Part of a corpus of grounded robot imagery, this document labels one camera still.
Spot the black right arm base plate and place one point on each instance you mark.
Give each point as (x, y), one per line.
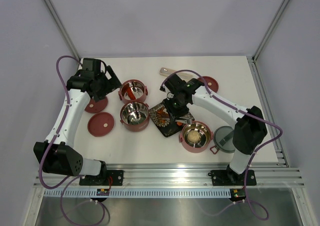
(220, 178)

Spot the orange roasted meat piece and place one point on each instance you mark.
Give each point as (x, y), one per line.
(163, 116)

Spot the slotted white cable duct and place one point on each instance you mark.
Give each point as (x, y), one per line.
(139, 193)

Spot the dark red lid front left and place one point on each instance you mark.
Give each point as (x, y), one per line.
(101, 124)

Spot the aluminium front rail frame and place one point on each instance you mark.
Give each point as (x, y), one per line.
(195, 175)

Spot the pink bowl back left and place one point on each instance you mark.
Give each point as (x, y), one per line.
(140, 88)

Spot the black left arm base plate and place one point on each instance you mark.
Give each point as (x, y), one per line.
(113, 177)

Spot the dark pink bowl front left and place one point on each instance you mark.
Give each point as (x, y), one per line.
(135, 116)

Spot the right aluminium post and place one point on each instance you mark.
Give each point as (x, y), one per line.
(271, 28)

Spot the dark red lid right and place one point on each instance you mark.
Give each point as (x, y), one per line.
(211, 83)

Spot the metal food tongs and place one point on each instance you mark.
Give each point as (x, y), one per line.
(184, 120)

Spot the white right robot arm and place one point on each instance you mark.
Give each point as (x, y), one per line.
(249, 127)

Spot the dark red lid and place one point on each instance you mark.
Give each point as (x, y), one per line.
(211, 83)
(101, 124)

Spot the beige cutlery case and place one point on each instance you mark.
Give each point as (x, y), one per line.
(165, 72)

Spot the white steamed bun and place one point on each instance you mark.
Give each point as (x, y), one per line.
(193, 137)

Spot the dark red lid under arm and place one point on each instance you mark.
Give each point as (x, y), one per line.
(94, 107)

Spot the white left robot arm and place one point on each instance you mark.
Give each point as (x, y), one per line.
(56, 154)

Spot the pink bowl with handles right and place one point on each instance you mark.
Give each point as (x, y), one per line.
(206, 137)

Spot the grey transparent lid red handles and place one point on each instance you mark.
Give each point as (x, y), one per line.
(223, 140)

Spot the left aluminium post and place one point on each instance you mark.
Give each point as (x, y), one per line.
(61, 28)

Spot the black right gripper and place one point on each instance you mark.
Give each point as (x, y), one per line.
(174, 113)

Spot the aluminium post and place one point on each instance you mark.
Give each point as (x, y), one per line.
(271, 28)
(61, 28)

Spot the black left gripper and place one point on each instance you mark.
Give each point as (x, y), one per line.
(112, 84)

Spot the red sausage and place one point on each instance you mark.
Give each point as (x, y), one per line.
(131, 92)

